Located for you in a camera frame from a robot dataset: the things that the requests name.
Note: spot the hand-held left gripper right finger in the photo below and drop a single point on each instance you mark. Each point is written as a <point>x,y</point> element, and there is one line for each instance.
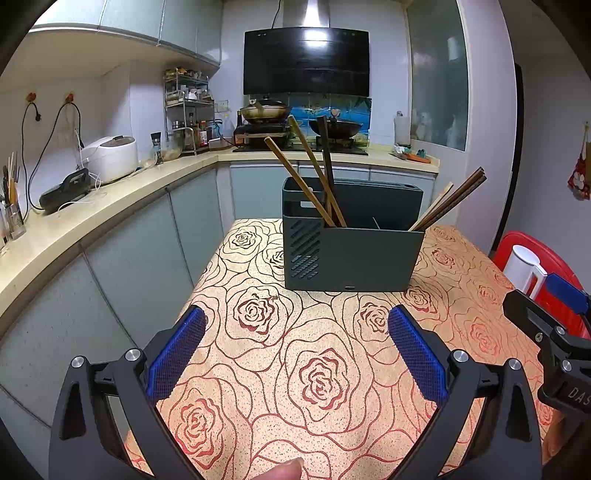
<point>415,355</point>

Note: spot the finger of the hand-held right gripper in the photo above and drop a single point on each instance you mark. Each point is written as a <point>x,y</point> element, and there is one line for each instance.
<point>568,290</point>
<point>524,307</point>

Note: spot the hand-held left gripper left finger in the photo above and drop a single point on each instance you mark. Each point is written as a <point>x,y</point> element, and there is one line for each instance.
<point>178,353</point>

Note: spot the dark grey utensil holder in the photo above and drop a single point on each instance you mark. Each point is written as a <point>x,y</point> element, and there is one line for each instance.
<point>360,258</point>

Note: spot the dark brown chopstick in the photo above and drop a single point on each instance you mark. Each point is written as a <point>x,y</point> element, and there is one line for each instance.
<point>464,193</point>
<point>324,157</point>
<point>461,188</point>
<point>466,198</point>

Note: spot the steel cup with utensils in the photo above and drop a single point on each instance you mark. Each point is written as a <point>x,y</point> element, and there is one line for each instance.
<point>14,224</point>

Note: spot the person's right hand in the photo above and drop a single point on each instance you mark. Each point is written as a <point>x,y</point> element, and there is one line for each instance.
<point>556,438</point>

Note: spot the person's left hand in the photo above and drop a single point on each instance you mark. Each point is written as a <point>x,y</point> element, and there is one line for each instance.
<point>286,471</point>

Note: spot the red plastic stool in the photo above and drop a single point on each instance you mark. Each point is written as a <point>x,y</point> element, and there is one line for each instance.
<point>549,256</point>

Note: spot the white electric kettle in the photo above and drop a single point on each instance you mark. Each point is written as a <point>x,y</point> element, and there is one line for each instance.
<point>519,267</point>

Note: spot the rose printed tablecloth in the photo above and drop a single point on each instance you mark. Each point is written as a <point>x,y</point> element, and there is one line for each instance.
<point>277,360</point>

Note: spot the hanging patterned cloth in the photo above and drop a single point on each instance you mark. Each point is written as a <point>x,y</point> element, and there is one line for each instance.
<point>581,177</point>

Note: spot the beige kitchen countertop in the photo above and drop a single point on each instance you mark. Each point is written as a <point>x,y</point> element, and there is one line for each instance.
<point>115,194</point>

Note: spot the orange kitchen utensil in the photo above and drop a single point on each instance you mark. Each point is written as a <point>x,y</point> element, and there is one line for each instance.
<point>418,158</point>

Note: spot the black sandwich maker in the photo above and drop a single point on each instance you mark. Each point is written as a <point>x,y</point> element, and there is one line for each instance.
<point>64,191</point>

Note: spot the glass bowl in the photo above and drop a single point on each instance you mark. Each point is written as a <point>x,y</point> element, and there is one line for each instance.
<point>171,152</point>

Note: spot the black pepper grinder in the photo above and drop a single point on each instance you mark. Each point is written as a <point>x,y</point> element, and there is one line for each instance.
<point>157,150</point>

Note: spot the white rice cooker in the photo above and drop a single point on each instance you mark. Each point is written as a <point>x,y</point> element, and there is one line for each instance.
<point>111,159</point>

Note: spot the white plastic jug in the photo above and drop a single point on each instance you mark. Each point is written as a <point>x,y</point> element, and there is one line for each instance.
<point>402,131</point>

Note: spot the black gas stove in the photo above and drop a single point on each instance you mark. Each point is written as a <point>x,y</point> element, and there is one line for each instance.
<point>277,148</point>

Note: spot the black induction cooker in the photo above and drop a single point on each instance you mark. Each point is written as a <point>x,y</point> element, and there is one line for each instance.
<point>258,134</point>

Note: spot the black wok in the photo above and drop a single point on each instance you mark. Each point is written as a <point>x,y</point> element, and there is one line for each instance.
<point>341,128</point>

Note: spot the frosted glass window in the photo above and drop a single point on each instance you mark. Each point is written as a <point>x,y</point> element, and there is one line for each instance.
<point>438,78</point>

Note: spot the metal spice rack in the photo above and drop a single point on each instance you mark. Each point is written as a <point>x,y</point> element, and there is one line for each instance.
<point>184,101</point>

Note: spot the wok with lid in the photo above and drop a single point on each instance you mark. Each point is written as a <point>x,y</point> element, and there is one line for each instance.
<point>265,112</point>

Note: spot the blue picture tiles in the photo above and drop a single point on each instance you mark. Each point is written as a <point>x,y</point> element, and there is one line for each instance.
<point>304,113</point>

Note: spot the black glass range hood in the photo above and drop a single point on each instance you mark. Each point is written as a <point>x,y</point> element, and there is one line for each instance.
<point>304,64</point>

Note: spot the white wall socket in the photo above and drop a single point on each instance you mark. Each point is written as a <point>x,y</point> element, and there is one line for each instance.
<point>223,107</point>

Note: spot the grey wall cabinets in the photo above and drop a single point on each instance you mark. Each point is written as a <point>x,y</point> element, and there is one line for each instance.
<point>138,18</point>

